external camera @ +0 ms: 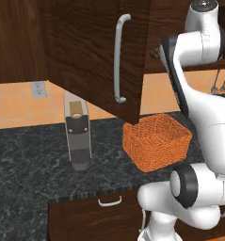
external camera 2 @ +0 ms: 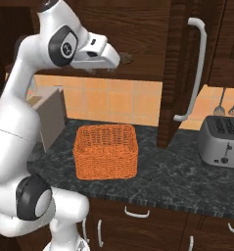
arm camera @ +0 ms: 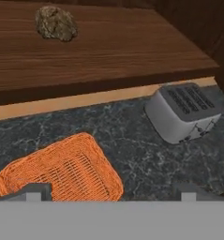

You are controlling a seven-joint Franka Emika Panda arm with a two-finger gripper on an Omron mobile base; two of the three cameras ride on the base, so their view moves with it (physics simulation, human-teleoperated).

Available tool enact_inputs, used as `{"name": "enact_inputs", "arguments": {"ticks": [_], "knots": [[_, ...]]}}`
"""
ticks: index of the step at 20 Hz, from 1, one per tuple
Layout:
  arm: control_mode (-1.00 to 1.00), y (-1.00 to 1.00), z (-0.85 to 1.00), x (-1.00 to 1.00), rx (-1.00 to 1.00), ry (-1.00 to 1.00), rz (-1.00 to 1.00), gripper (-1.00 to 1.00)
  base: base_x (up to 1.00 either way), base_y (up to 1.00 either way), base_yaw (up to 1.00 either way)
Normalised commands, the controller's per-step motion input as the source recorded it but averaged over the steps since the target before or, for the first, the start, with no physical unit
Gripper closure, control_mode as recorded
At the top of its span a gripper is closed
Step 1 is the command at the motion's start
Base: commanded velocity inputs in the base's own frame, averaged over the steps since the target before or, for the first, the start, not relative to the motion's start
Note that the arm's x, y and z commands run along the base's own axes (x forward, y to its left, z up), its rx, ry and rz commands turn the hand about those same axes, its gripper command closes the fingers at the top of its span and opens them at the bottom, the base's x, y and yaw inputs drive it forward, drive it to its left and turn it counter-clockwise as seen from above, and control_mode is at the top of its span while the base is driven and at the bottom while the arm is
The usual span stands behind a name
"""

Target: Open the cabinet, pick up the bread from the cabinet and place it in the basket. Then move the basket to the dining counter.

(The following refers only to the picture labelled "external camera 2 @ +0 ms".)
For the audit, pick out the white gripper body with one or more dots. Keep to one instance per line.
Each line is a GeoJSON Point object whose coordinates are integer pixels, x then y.
{"type": "Point", "coordinates": [103, 59]}

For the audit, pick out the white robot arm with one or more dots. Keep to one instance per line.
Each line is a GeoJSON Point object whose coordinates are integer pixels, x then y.
{"type": "Point", "coordinates": [14, 130]}

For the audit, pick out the tall dark wood cabinet door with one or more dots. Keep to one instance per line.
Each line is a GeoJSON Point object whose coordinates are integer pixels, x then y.
{"type": "Point", "coordinates": [177, 65]}

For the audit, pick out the orange wicker basket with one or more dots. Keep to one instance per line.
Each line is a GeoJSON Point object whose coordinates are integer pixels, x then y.
{"type": "Point", "coordinates": [105, 153]}

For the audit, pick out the hanging metal spatula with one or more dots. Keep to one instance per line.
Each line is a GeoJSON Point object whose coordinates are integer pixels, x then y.
{"type": "Point", "coordinates": [219, 109]}

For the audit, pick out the silver toaster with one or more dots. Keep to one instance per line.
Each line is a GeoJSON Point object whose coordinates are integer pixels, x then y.
{"type": "Point", "coordinates": [219, 140]}

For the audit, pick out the dark wood drawer front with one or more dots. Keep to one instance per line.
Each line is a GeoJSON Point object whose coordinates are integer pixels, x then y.
{"type": "Point", "coordinates": [161, 214]}
{"type": "Point", "coordinates": [216, 225]}

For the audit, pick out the dark wood wall cabinet door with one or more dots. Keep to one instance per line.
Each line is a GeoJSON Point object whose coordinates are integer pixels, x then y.
{"type": "Point", "coordinates": [138, 39]}

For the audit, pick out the dark wood wall cabinet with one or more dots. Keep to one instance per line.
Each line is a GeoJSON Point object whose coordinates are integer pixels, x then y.
{"type": "Point", "coordinates": [229, 39]}

